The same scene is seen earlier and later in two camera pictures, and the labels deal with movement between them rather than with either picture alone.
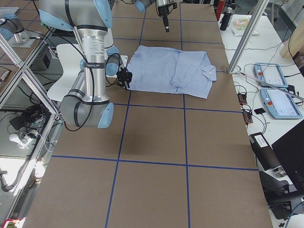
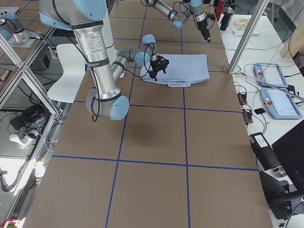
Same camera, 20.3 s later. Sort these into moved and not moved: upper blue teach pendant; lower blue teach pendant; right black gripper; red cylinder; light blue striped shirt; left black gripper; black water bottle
Moved: left black gripper; right black gripper; light blue striped shirt
Not moved: red cylinder; black water bottle; upper blue teach pendant; lower blue teach pendant
